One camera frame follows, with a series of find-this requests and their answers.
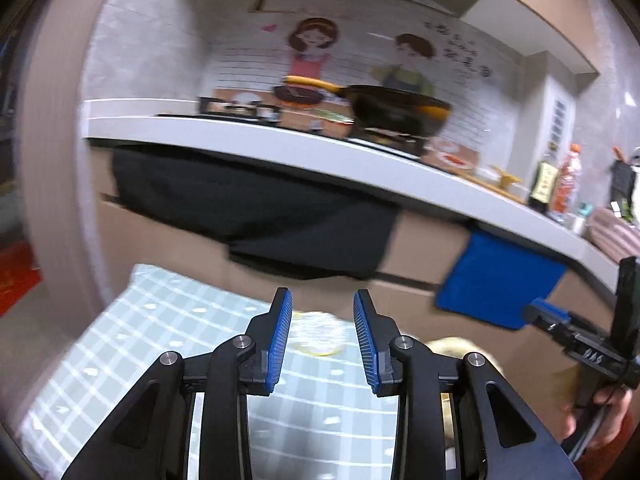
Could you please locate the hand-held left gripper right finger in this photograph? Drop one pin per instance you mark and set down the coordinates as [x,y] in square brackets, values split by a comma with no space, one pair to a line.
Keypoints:
[367,345]

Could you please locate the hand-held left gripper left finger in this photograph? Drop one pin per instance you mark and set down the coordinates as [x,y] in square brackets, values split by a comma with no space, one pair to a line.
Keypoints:
[280,345]

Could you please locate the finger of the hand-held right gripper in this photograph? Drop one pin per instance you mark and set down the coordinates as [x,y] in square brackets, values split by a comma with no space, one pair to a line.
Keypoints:
[550,312]

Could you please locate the round white yellow-rimmed disc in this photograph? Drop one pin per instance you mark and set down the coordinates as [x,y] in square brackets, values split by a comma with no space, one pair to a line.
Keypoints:
[320,332]

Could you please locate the person's right hand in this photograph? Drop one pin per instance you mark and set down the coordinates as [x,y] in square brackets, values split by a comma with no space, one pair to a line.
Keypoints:
[614,420]

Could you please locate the blue towel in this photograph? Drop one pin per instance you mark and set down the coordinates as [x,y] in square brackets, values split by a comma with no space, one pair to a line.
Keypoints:
[495,280]

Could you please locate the pink striped cloth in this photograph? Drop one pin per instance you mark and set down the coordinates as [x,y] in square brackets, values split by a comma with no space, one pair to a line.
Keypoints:
[612,235]

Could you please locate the small teal-capped bottle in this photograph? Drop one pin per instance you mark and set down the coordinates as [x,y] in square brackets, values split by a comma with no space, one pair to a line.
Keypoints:
[580,220]

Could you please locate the beige kitchen counter cabinet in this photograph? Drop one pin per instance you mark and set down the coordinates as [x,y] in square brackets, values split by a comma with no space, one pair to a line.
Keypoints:
[425,255]

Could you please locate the dark sauce bottle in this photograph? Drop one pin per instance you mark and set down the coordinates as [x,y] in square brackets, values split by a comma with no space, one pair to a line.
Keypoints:
[542,187]

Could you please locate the black utensil holder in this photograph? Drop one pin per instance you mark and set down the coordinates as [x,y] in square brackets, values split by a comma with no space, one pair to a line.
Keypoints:
[622,180]

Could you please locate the green checked tablecloth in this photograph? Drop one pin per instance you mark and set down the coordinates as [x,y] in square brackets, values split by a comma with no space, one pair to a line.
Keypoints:
[150,335]

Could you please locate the red label bottle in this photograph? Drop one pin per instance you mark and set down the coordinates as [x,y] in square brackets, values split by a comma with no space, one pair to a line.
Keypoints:
[567,182]

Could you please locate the black cloth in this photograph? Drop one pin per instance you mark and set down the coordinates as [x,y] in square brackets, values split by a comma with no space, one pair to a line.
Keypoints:
[250,210]

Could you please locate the plate with red food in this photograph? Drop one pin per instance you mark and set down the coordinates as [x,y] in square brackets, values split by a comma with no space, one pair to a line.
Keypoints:
[450,155]

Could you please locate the white panel door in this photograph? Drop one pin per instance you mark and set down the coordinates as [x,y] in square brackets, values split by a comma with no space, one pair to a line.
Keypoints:
[560,120]

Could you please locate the black gas stove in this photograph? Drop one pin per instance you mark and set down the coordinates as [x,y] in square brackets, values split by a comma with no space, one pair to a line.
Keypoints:
[235,107]

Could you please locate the red printed mat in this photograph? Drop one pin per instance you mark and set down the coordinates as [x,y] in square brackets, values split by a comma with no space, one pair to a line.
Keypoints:
[15,275]

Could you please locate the cartoon wall poster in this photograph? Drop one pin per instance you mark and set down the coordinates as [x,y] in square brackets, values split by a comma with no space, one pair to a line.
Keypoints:
[310,60]

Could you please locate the beige wall cabinet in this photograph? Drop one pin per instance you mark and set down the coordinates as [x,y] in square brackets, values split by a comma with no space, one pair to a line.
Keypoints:
[540,25]

